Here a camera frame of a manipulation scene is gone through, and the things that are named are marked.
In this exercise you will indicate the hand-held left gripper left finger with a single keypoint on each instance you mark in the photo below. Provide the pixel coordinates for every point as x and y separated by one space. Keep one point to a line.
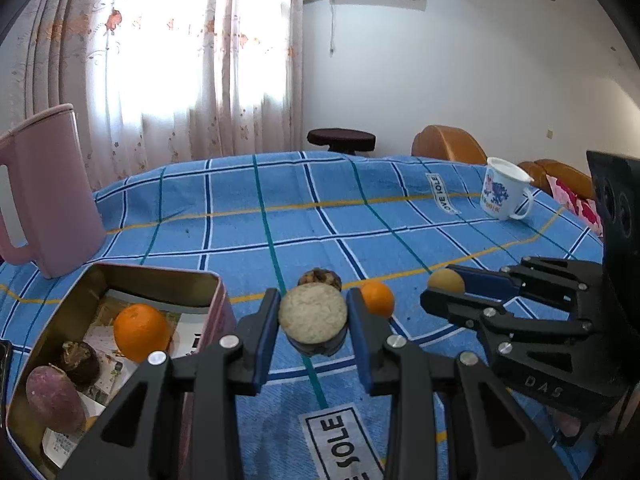
264 355

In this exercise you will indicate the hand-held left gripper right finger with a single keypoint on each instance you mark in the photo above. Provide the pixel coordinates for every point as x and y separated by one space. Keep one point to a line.
362 355

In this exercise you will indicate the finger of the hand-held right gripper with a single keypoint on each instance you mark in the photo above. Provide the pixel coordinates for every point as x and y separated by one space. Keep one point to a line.
450 305
490 282

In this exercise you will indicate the small brown longan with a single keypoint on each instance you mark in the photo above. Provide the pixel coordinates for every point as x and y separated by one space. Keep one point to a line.
445 281

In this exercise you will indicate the cut mangosteen half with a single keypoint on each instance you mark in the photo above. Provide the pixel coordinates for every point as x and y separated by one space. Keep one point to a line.
312 315

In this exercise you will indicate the large orange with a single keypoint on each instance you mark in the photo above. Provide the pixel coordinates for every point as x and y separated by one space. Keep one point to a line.
141 332

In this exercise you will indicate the pink metal tin box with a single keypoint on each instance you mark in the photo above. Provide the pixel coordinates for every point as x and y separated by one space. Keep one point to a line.
150 280

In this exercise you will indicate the whole dark mangosteen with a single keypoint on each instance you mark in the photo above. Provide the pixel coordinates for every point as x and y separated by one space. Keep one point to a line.
320 277
82 365

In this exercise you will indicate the purple sweet potato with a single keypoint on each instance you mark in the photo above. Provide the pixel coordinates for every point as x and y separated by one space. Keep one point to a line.
52 400

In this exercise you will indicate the small orange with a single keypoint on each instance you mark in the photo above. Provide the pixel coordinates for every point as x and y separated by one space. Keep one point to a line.
379 300

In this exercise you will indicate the pink floral cloth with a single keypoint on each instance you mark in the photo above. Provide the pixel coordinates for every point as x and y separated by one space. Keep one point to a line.
575 205

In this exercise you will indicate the white cup with blue print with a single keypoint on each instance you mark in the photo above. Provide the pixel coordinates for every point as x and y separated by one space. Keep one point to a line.
500 190

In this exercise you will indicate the wooden chair back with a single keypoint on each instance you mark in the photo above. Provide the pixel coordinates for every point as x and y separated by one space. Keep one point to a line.
445 142
565 172

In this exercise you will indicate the blue checked tablecloth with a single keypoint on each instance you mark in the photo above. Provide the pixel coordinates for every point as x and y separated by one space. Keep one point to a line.
250 210

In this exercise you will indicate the printed paper leaflet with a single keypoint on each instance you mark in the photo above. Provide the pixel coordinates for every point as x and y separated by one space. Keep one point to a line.
107 375

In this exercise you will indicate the dark round stool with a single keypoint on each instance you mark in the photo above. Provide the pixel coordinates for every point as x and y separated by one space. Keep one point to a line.
340 137

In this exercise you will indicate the white paper booklet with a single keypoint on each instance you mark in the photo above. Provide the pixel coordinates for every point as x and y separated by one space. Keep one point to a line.
62 447

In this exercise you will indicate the pink electric kettle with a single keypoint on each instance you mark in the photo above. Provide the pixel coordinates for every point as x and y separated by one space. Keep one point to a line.
60 185

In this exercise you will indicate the floral sheer curtain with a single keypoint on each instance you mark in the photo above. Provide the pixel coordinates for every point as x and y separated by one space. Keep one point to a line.
175 60

